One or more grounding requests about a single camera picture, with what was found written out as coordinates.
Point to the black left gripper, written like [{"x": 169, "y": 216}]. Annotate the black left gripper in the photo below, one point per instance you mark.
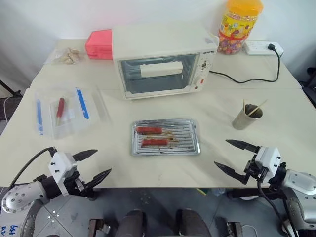
[{"x": 79, "y": 187}]

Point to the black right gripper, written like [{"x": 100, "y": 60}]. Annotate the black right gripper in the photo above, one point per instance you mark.
[{"x": 255, "y": 172}]

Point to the light wooden stick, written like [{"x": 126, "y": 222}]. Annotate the light wooden stick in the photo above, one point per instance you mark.
[
  {"x": 259, "y": 106},
  {"x": 244, "y": 105}
]

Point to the red sausage on wooden skewer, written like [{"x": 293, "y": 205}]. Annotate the red sausage on wooden skewer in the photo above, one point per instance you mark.
[{"x": 60, "y": 109}]

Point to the steel cup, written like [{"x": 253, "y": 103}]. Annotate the steel cup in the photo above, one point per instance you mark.
[{"x": 244, "y": 122}]

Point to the clear plastic bottle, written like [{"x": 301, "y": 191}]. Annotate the clear plastic bottle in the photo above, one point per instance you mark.
[{"x": 219, "y": 191}]

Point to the clear box with blue clips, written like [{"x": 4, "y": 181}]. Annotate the clear box with blue clips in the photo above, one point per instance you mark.
[{"x": 81, "y": 123}]

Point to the yellow green object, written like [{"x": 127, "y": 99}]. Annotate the yellow green object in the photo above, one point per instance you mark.
[{"x": 202, "y": 191}]

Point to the silver metal baking tray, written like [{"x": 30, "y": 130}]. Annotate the silver metal baking tray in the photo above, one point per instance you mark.
[{"x": 187, "y": 138}]

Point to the dark rounded shape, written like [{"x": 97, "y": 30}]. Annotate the dark rounded shape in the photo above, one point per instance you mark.
[
  {"x": 190, "y": 223},
  {"x": 130, "y": 224}
]

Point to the black equipment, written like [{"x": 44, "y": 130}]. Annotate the black equipment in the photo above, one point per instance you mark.
[{"x": 309, "y": 86}]

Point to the white power strip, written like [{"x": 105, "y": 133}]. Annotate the white power strip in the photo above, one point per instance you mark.
[{"x": 256, "y": 48}]

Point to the clear bag of snacks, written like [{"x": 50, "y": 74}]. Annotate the clear bag of snacks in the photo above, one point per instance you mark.
[{"x": 70, "y": 56}]

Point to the black stand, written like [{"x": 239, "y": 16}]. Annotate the black stand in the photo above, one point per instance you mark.
[{"x": 10, "y": 90}]

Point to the pink plastic box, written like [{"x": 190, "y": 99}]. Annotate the pink plastic box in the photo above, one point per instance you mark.
[{"x": 98, "y": 44}]

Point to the candy jar with orange lid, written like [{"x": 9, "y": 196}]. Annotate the candy jar with orange lid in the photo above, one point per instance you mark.
[{"x": 237, "y": 27}]

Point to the white toaster oven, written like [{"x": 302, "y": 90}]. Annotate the white toaster oven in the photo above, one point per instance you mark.
[{"x": 160, "y": 42}]

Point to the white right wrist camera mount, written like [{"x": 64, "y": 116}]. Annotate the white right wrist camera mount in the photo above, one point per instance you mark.
[{"x": 267, "y": 158}]

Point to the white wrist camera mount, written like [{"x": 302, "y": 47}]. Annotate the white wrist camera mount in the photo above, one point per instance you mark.
[
  {"x": 60, "y": 164},
  {"x": 267, "y": 158}
]

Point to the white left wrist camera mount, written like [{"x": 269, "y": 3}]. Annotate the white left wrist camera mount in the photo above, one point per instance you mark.
[{"x": 60, "y": 164}]

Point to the rusty metal bracket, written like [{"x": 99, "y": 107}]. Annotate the rusty metal bracket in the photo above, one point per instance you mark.
[
  {"x": 98, "y": 225},
  {"x": 234, "y": 228}
]

